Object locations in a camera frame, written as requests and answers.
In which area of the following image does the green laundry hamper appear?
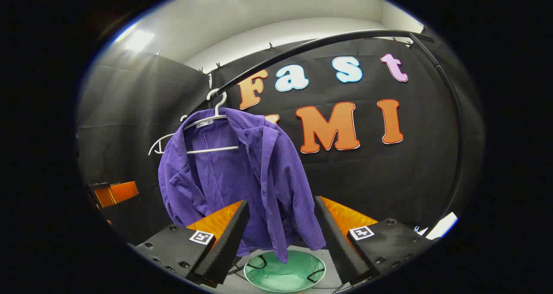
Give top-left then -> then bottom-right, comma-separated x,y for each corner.
243,250 -> 327,293

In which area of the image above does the black backdrop cloth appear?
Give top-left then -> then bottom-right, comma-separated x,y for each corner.
210,37 -> 484,243
77,54 -> 212,243

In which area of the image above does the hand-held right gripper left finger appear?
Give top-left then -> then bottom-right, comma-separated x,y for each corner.
127,200 -> 251,288

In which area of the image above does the black metal clothes rack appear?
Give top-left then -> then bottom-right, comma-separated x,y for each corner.
186,29 -> 465,238

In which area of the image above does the white plastic clothes hanger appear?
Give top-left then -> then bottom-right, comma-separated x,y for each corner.
148,115 -> 188,156
184,89 -> 240,155

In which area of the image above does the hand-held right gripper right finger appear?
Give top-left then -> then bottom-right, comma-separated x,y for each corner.
314,195 -> 440,286

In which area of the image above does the purple corduroy jacket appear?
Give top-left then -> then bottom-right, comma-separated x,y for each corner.
158,107 -> 327,264

